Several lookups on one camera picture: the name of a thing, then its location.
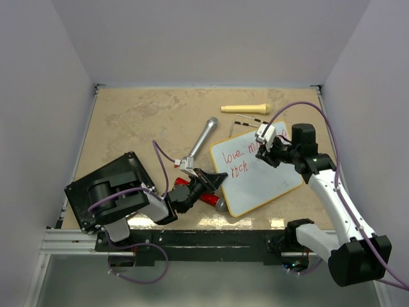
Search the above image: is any silver toy microphone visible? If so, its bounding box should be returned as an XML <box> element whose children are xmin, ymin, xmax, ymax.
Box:
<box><xmin>189</xmin><ymin>116</ymin><xmax>219</xmax><ymax>158</ymax></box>

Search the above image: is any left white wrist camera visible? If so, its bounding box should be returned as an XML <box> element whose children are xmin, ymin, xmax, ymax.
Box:
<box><xmin>174</xmin><ymin>156</ymin><xmax>194</xmax><ymax>175</ymax></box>

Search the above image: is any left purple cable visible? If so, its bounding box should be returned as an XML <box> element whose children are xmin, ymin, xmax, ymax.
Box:
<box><xmin>88</xmin><ymin>139</ymin><xmax>176</xmax><ymax>285</ymax></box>

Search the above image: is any red toy microphone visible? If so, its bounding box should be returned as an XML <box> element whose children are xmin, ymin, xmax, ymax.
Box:
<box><xmin>174</xmin><ymin>177</ymin><xmax>228</xmax><ymax>212</ymax></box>

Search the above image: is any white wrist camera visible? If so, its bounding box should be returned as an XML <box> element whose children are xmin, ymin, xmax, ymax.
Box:
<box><xmin>174</xmin><ymin>156</ymin><xmax>194</xmax><ymax>175</ymax></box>
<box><xmin>255</xmin><ymin>123</ymin><xmax>278</xmax><ymax>152</ymax></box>

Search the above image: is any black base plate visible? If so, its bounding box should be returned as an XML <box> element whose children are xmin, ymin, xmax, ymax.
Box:
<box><xmin>95</xmin><ymin>228</ymin><xmax>320</xmax><ymax>268</ymax></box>

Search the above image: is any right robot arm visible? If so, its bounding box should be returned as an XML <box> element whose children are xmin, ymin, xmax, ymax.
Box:
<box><xmin>255</xmin><ymin>123</ymin><xmax>392</xmax><ymax>287</ymax></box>

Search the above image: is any yellow framed whiteboard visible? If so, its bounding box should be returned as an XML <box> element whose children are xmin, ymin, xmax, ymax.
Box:
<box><xmin>210</xmin><ymin>130</ymin><xmax>304</xmax><ymax>217</ymax></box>

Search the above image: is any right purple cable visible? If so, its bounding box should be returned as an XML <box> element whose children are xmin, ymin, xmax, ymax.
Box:
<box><xmin>263</xmin><ymin>101</ymin><xmax>409</xmax><ymax>291</ymax></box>

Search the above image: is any purple cable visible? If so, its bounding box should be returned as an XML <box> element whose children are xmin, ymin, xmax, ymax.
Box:
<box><xmin>88</xmin><ymin>139</ymin><xmax>176</xmax><ymax>285</ymax></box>
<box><xmin>263</xmin><ymin>101</ymin><xmax>409</xmax><ymax>291</ymax></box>

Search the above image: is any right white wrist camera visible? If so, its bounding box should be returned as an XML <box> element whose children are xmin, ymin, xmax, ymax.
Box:
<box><xmin>255</xmin><ymin>123</ymin><xmax>278</xmax><ymax>152</ymax></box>

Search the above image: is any cream toy microphone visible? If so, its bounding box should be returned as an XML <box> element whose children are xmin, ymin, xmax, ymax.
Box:
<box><xmin>220</xmin><ymin>104</ymin><xmax>272</xmax><ymax>114</ymax></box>

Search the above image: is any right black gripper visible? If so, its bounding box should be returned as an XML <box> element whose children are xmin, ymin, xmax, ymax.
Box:
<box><xmin>256</xmin><ymin>136</ymin><xmax>300</xmax><ymax>168</ymax></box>

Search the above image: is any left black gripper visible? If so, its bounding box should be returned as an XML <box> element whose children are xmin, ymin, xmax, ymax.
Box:
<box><xmin>181</xmin><ymin>168</ymin><xmax>227</xmax><ymax>214</ymax></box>

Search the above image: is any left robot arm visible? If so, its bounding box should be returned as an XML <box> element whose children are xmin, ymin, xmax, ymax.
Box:
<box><xmin>88</xmin><ymin>168</ymin><xmax>228</xmax><ymax>251</ymax></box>

